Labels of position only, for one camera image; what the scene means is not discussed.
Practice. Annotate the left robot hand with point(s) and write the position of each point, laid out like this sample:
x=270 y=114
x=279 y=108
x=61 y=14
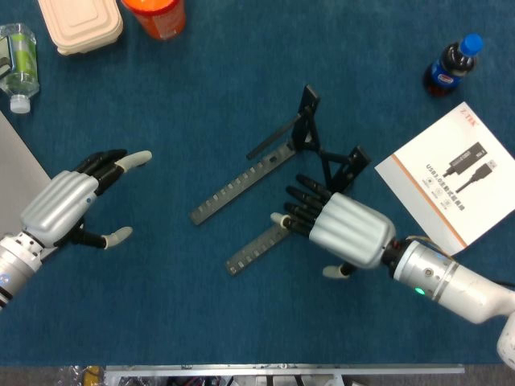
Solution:
x=56 y=205

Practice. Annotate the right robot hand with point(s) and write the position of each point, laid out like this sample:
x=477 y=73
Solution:
x=350 y=233

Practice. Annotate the black folding laptop stand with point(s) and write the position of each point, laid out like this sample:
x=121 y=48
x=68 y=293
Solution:
x=241 y=183

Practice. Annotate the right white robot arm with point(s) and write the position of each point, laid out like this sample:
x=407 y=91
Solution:
x=450 y=281

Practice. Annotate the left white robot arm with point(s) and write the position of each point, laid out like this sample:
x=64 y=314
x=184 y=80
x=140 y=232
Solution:
x=12 y=265

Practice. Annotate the grey closed laptop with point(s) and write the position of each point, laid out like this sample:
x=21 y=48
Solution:
x=16 y=173

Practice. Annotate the clear green-label water bottle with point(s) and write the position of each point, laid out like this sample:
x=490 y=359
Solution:
x=20 y=60

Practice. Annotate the blue felt table cloth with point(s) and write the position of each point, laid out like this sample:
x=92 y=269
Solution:
x=161 y=313

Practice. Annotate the crumpled clear plastic bag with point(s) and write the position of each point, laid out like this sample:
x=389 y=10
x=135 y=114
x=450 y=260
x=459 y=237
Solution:
x=70 y=377

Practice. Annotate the yellow object under table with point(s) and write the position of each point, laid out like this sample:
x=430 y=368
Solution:
x=91 y=376

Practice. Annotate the beige lidded food container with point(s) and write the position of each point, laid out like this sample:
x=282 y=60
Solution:
x=80 y=24

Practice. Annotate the cola bottle with blue cap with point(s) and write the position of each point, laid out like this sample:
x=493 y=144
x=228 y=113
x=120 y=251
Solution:
x=448 y=66

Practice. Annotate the aluminium frame rail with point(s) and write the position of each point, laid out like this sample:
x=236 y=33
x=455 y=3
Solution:
x=281 y=369

